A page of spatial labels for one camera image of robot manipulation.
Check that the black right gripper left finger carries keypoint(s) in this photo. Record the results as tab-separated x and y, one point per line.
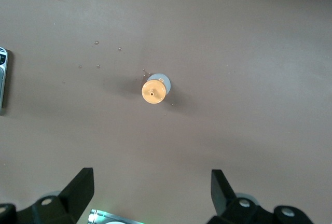
74	200

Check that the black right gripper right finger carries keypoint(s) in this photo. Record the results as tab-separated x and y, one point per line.
227	206

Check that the squeeze bottle orange cap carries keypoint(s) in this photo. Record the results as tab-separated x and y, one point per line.
153	93

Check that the silver digital kitchen scale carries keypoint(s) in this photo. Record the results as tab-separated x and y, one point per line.
2	84

